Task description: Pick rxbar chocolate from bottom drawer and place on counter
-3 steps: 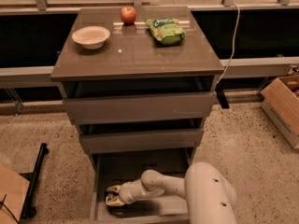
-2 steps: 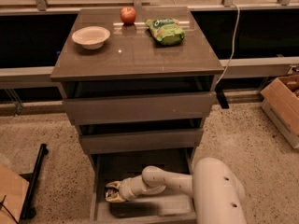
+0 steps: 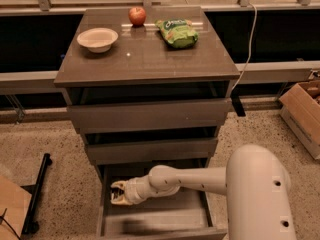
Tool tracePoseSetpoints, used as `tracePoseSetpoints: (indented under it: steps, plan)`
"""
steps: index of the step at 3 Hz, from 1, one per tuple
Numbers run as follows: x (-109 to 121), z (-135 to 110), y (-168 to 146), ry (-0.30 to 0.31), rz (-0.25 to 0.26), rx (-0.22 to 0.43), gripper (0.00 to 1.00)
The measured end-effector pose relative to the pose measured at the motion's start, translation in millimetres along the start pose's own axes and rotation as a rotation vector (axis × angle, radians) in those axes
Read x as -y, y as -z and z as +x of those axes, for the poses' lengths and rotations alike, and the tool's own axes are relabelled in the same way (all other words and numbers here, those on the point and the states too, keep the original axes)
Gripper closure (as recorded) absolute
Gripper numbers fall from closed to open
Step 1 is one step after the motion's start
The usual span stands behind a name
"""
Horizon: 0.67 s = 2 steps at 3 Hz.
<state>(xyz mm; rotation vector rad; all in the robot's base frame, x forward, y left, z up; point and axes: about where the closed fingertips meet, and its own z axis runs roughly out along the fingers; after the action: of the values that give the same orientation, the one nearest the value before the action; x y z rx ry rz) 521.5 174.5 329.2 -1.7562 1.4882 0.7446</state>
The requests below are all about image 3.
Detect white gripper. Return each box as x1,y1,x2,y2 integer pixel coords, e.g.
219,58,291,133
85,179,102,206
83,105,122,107
111,176,154,206

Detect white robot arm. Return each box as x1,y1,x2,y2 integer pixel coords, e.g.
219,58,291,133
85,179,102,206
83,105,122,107
111,144,297,240

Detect bottom open grey drawer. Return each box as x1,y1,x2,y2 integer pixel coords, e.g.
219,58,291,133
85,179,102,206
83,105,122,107
96,161,227,240

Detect middle grey drawer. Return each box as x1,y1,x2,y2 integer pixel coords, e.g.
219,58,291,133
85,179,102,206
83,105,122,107
86,138,218,165

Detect grey drawer cabinet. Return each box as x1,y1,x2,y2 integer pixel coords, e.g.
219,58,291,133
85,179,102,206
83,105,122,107
54,6,241,240

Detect top grey drawer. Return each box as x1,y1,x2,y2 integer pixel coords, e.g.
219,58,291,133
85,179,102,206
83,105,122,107
67,98,231,133

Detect black metal stand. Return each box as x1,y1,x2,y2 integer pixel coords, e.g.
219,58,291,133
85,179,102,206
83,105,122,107
22,153,52,234

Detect black power adapter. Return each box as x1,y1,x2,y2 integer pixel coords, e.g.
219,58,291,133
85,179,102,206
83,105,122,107
232,96,246,117

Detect white paper bowl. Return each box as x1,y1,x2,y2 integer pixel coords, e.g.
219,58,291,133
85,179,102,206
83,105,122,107
77,28,118,53

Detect green chip bag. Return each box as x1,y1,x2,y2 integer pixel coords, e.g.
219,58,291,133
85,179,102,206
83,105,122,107
155,19,198,49

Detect red apple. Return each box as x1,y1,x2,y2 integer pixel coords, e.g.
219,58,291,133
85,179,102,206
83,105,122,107
128,7,146,26

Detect cardboard box right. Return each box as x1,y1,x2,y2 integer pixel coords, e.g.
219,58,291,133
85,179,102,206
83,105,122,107
280,80,320,160

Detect black thin cable left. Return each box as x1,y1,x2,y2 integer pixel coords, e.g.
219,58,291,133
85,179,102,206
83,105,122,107
0,208,22,240

